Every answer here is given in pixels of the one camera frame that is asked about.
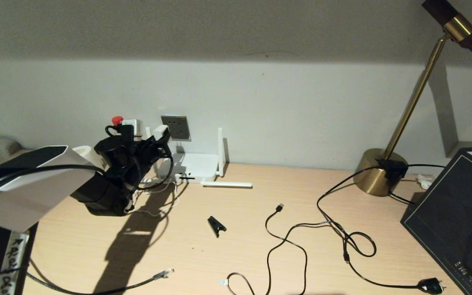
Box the black ethernet cable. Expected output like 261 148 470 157
25 268 175 295

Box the brass desk lamp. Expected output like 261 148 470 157
353 0 472 197

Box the black lamp switch box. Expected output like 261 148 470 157
376 159 408 182

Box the black USB cable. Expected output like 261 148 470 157
265 204 350 295

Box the dark gift bag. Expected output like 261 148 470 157
400 141 472 295

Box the black lamp power cord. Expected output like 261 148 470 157
317 166 445 295

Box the black cable with silver connector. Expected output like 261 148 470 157
220 272 256 295

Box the white cup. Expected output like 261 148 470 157
72 145 106 170

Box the small black clip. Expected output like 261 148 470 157
207 216 227 238

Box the white router with antennas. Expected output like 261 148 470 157
145 127 253 189

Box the thin black lamp wire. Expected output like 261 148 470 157
388 164 445 204

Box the grey wall socket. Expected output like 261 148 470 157
161 115 191 141

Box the white adapter cord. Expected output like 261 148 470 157
132 176 181 218

